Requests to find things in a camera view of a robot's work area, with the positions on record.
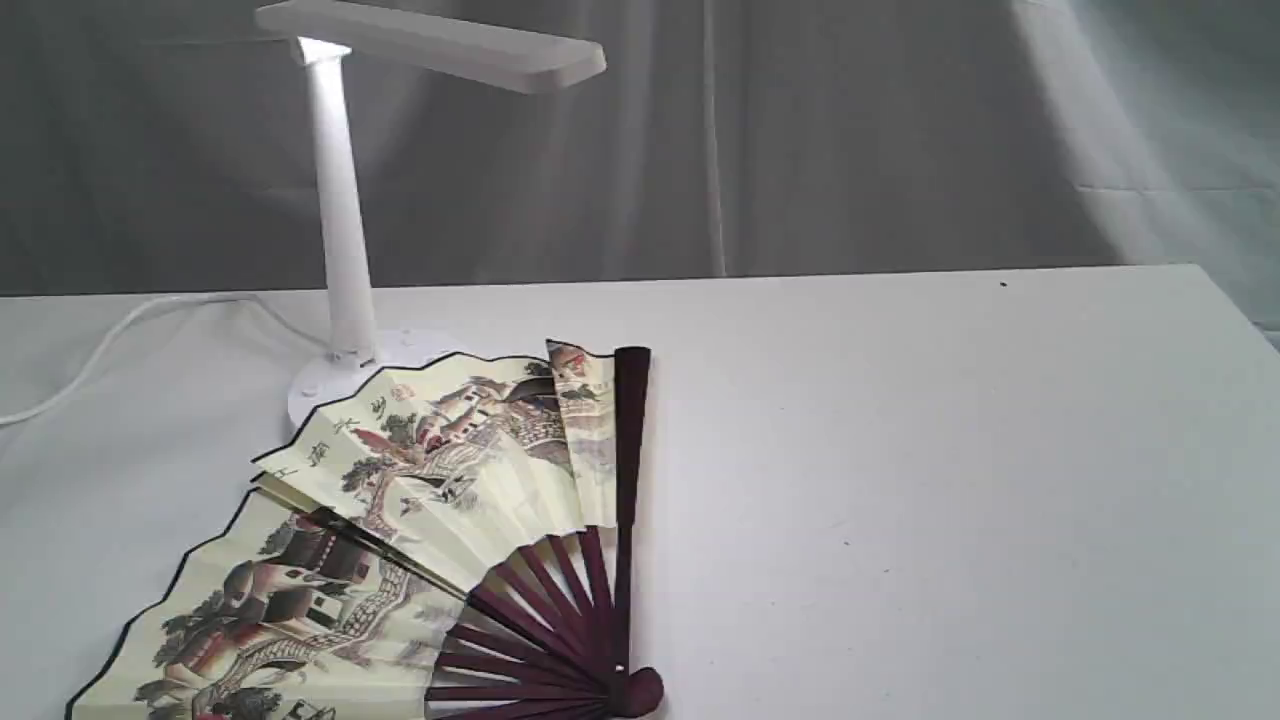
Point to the painted paper folding fan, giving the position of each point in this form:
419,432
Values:
451,541

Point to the white desk lamp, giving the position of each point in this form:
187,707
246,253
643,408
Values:
325,33

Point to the grey backdrop curtain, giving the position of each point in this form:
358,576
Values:
164,146

